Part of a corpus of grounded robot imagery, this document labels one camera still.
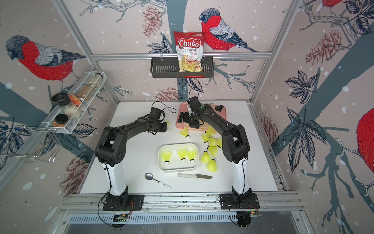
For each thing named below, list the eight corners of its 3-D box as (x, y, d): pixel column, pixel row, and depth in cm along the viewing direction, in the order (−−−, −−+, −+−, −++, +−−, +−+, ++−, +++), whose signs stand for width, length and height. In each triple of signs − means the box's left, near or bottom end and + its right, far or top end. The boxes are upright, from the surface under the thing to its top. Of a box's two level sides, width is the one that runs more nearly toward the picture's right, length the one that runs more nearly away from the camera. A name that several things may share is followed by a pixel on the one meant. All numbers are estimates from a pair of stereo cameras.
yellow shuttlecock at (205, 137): (201, 145, 96) (202, 142, 93) (201, 135, 100) (201, 133, 98) (209, 145, 96) (209, 142, 93) (208, 135, 100) (208, 133, 98)
